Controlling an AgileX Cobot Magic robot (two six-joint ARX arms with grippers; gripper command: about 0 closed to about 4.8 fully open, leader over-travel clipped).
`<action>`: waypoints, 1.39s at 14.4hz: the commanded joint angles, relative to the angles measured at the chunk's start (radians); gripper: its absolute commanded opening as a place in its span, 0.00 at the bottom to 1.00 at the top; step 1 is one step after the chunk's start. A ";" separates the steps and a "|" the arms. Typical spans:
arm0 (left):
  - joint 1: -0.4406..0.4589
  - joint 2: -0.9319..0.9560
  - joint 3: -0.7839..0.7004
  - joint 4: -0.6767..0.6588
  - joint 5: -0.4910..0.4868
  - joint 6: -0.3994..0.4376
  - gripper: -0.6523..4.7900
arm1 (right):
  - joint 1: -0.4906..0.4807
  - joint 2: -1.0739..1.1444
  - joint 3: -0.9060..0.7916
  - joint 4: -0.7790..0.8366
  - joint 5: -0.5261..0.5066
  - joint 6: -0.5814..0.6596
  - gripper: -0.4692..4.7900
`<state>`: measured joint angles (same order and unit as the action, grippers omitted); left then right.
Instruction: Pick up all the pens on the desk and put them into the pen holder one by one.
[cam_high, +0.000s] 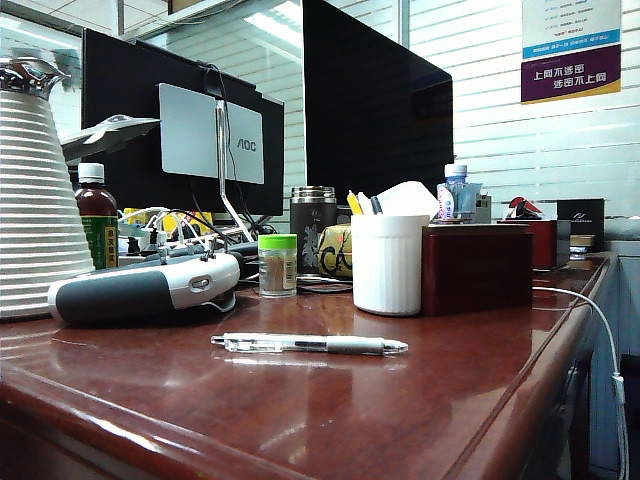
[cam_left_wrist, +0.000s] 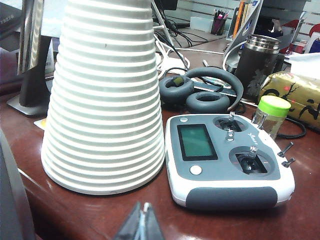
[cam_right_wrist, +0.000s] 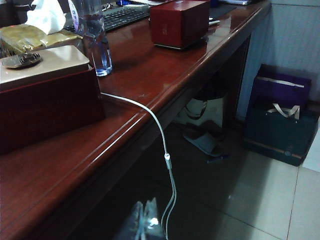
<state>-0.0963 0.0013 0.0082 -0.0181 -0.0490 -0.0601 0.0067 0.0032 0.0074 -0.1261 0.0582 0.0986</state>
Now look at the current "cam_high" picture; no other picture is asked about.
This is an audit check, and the dark tea bottle green label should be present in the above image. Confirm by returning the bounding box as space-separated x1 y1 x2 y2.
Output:
73 162 120 271

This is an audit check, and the dark red wooden box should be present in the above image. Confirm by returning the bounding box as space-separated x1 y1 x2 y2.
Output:
421 222 535 317

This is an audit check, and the red black ornament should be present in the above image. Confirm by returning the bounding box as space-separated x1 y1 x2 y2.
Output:
503 195 545 221

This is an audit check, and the small dark red box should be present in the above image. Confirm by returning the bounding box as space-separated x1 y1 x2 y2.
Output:
499 218 573 270

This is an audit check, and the dark steel thermos flask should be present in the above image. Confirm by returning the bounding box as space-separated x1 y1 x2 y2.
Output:
289 185 338 277

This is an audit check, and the purple white wall poster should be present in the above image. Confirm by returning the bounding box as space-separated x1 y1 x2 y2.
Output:
520 0 623 105

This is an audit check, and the yellow patterned pouch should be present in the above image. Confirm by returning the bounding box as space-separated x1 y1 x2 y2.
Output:
317 223 354 279

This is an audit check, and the white power strip with plugs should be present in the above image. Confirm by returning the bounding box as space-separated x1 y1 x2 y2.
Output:
117 205 256 266

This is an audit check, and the toothpick jar green lid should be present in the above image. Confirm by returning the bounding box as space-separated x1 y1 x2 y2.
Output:
257 233 299 299

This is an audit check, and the white tissue paper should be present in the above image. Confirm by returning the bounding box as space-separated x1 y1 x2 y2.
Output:
373 180 440 220

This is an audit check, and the white charging cable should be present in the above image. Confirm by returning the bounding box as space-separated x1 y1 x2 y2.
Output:
531 286 631 480

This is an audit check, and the black gift box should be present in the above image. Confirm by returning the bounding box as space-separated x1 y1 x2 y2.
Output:
555 197 606 261

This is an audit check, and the white ribbed thermos jug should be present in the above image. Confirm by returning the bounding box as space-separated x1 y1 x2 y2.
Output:
0 55 96 321

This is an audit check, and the black AOC monitor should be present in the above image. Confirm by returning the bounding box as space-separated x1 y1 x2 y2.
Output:
80 27 286 217

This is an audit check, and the clear gel pen grey grip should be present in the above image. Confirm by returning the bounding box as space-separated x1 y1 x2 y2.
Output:
210 332 409 358

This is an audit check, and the white ribbed pen holder cup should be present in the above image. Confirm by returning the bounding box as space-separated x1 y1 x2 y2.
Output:
350 213 431 317

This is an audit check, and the large black monitor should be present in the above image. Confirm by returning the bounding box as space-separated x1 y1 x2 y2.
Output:
301 0 455 205

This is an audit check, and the grey fighter jet model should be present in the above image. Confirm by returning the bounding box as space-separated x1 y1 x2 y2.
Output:
59 114 161 162

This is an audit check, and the grey white remote controller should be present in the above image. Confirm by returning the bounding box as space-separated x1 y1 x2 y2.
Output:
47 248 242 324

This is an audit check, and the clear water bottle white cap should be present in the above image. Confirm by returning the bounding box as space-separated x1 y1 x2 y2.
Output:
436 163 482 223

